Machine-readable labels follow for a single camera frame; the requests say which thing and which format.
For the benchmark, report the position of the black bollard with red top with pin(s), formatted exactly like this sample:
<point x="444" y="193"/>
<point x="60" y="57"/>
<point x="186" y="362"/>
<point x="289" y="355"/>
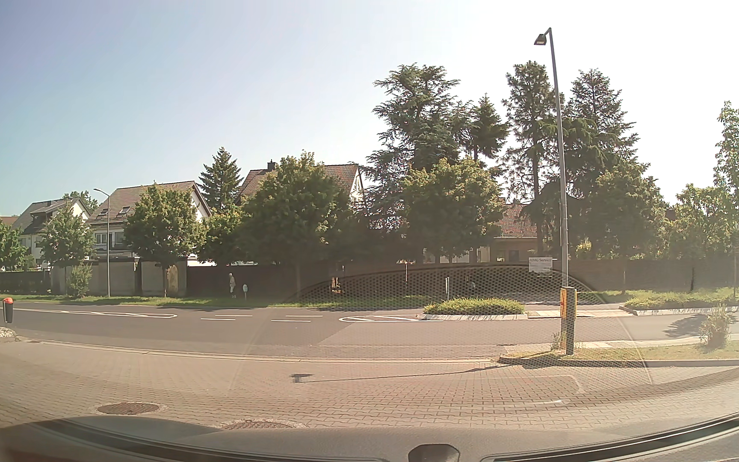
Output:
<point x="7" y="311"/>

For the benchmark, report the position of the trees behind fence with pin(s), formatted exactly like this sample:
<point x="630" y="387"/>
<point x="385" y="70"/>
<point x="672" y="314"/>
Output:
<point x="696" y="221"/>

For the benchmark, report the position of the white house with dark roof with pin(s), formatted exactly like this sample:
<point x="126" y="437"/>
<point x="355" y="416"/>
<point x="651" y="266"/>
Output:
<point x="39" y="215"/>

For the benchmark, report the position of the house with red tiled roof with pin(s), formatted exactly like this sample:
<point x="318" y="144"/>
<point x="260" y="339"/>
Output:
<point x="344" y="174"/>

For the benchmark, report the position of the slim young tree with stakes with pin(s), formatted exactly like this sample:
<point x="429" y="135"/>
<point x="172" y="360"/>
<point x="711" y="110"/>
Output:
<point x="736" y="167"/>

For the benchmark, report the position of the person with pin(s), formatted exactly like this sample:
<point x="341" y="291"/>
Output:
<point x="232" y="284"/>

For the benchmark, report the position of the long grass verge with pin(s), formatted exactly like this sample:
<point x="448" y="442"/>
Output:
<point x="170" y="300"/>

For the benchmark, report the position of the car's own bonnet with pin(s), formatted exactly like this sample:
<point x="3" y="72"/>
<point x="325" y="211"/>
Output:
<point x="318" y="446"/>

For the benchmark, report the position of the reddish brick paved driveway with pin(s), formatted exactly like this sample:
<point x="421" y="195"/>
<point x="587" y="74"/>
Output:
<point x="356" y="391"/>

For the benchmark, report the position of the grass verge with kerb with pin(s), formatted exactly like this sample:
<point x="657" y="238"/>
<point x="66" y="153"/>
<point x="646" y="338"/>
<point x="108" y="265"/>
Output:
<point x="652" y="353"/>

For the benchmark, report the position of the thin grey lamp post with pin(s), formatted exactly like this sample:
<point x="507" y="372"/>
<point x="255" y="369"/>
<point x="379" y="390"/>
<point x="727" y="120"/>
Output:
<point x="108" y="256"/>

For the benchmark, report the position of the white sign on fence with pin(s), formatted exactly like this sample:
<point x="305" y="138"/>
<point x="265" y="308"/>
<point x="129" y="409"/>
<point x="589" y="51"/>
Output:
<point x="540" y="265"/>

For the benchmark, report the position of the tall dark conifer tree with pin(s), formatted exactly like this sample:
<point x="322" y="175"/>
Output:
<point x="486" y="131"/>
<point x="530" y="122"/>
<point x="220" y="179"/>
<point x="417" y="122"/>
<point x="597" y="122"/>

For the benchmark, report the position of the row of trees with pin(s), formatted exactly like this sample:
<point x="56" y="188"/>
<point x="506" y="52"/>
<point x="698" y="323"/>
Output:
<point x="164" y="224"/>

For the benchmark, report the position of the grey asphalt road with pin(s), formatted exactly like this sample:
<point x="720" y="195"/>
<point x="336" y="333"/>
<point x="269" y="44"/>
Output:
<point x="267" y="333"/>

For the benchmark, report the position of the pale paved footpath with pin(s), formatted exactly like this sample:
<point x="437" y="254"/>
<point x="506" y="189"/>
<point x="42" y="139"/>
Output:
<point x="658" y="342"/>

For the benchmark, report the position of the grass strip with low shrubs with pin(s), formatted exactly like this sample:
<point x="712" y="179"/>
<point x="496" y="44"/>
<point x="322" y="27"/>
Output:
<point x="684" y="299"/>

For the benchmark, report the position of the dark brown fence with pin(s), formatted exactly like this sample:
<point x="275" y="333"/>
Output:
<point x="267" y="279"/>

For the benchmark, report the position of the low house with red roof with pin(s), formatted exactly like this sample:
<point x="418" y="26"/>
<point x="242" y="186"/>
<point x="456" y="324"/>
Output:
<point x="514" y="237"/>

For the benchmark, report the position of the grey lamp post yellow band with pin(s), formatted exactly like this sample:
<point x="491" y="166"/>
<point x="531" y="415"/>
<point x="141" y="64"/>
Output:
<point x="562" y="192"/>

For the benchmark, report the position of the bush by wall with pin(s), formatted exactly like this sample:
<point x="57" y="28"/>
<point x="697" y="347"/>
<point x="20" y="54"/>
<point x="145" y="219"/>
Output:
<point x="79" y="281"/>

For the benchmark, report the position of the pale concrete wall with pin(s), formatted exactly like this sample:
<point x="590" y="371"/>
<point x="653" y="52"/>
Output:
<point x="122" y="277"/>

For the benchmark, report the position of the dark hedge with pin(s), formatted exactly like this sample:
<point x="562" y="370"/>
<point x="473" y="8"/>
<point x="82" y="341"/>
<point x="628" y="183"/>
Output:
<point x="16" y="281"/>

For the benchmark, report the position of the white house with brown roof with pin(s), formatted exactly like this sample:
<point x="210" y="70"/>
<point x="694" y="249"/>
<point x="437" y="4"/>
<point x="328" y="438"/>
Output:
<point x="119" y="200"/>

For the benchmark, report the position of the kerbed traffic island with shrubs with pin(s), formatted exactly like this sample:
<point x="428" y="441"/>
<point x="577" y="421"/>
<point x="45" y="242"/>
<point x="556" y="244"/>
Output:
<point x="475" y="307"/>

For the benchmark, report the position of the small bush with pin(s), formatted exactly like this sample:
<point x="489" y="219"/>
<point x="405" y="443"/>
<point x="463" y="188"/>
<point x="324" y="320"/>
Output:
<point x="716" y="327"/>

